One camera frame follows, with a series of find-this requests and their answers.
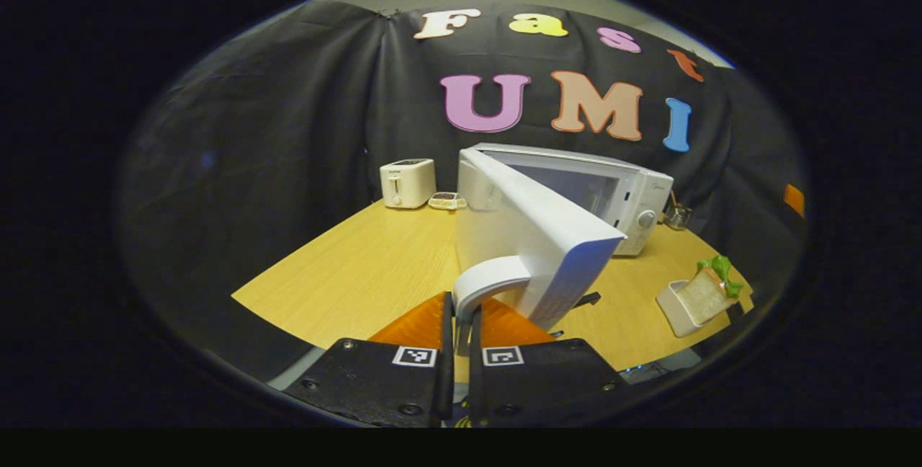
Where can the black backdrop cloth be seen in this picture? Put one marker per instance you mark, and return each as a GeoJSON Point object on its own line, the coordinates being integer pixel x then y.
{"type": "Point", "coordinates": [288, 128]}

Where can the white plastic tray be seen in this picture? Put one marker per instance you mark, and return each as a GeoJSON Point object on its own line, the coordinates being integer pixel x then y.
{"type": "Point", "coordinates": [673, 308]}

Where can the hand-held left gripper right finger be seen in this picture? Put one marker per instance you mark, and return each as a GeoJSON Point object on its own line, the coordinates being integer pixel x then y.
{"type": "Point", "coordinates": [540, 380]}

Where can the divided dish of beans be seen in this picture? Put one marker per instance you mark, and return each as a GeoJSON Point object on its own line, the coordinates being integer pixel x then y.
{"type": "Point", "coordinates": [446, 200]}

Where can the white toaster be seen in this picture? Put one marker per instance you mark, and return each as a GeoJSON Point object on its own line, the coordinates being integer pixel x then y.
{"type": "Point", "coordinates": [407, 184]}

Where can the white microwave oven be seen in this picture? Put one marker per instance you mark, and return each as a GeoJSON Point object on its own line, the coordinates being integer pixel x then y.
{"type": "Point", "coordinates": [533, 236]}

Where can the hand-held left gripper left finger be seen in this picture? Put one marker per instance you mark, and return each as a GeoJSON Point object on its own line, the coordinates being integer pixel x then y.
{"type": "Point", "coordinates": [374, 380]}

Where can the sandwich with lettuce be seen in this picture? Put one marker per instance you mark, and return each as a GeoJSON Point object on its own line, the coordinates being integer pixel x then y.
{"type": "Point", "coordinates": [702, 294]}

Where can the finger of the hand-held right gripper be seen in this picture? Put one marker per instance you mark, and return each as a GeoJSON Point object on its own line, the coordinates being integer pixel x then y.
{"type": "Point", "coordinates": [794, 200]}

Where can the glass jar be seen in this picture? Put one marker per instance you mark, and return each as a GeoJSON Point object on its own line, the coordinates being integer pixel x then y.
{"type": "Point", "coordinates": [677, 216]}

